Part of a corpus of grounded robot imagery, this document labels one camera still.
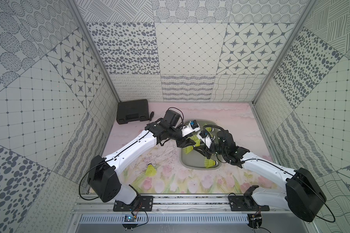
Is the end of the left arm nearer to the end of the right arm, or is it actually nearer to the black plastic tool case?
the end of the right arm

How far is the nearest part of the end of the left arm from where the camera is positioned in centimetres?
56

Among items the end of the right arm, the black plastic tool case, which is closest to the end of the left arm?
the end of the right arm
